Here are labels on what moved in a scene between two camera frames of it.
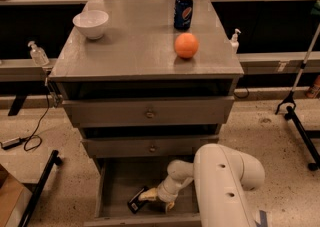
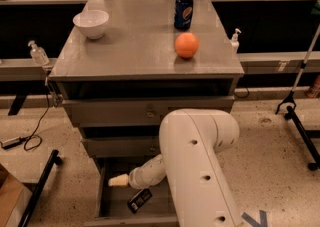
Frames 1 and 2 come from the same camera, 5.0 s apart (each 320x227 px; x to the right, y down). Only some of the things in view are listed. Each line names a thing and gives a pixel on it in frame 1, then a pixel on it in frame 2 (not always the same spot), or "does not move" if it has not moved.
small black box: x=135 y=204 does not move
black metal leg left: x=39 y=189 does not move
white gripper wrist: x=164 y=193 -> x=136 y=178
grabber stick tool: x=298 y=74 does not move
